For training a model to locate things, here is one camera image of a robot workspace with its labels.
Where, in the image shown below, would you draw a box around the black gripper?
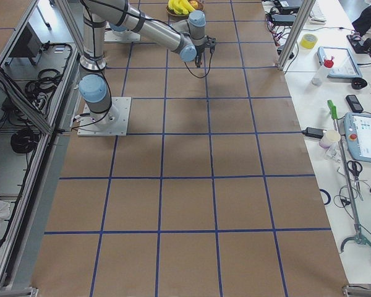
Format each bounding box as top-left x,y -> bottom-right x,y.
194,45 -> 203,67

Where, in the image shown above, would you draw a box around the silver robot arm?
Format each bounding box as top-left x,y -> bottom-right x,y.
78,1 -> 215,135

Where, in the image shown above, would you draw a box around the brown wicker basket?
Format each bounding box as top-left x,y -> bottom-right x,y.
166,0 -> 204,17

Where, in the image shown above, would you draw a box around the top yellow banana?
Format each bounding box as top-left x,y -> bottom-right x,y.
168,0 -> 195,15

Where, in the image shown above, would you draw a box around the red yellow apple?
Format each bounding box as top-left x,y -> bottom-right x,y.
189,0 -> 200,10

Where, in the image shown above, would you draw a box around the yellow tape roll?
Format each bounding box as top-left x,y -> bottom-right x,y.
300,33 -> 318,50

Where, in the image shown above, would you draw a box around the clear squeeze bottle red cap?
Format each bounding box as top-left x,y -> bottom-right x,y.
311,57 -> 334,86

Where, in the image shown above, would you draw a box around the black power adapter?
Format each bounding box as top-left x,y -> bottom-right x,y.
302,127 -> 325,139

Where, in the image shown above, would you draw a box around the teach pendant tablet far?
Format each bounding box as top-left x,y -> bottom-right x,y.
317,46 -> 362,79

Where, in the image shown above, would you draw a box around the teach pendant tablet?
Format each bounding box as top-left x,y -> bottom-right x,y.
317,46 -> 362,79
343,113 -> 371,163

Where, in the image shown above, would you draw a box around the paper cup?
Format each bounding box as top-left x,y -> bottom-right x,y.
319,130 -> 341,149

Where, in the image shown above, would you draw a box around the black remote device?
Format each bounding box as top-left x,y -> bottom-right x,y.
345,95 -> 364,113

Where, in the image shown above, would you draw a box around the teach pendant tablet near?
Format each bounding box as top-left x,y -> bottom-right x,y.
343,113 -> 371,163

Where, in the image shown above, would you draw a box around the long reacher grabber tool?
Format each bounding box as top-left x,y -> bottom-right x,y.
326,99 -> 371,270

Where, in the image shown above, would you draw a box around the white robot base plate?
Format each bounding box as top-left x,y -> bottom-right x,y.
77,97 -> 132,137

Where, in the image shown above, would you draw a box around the aluminium frame post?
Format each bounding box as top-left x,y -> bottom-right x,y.
277,0 -> 315,71

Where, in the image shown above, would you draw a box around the black handled scissors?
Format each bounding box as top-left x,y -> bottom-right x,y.
347,160 -> 363,201

